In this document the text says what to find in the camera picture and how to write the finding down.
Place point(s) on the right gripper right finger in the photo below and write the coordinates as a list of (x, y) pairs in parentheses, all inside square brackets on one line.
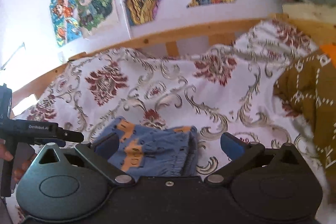
[(243, 157)]

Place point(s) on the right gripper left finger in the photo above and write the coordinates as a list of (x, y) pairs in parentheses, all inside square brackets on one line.
[(96, 156)]

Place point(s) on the blue pants with orange cars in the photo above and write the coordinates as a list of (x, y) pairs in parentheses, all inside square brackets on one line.
[(151, 152)]

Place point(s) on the person left hand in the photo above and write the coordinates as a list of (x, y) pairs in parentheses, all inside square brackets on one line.
[(24, 155)]

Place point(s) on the floral pink bedsheet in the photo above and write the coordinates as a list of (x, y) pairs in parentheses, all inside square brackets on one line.
[(225, 89)]

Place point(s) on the brown orange patterned pillow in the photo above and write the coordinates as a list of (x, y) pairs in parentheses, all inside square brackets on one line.
[(307, 87)]

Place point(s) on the wooden bed frame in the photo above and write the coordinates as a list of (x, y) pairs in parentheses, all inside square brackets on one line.
[(318, 26)]

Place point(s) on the blond chibi wall poster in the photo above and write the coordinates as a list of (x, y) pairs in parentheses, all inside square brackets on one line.
[(95, 16)]

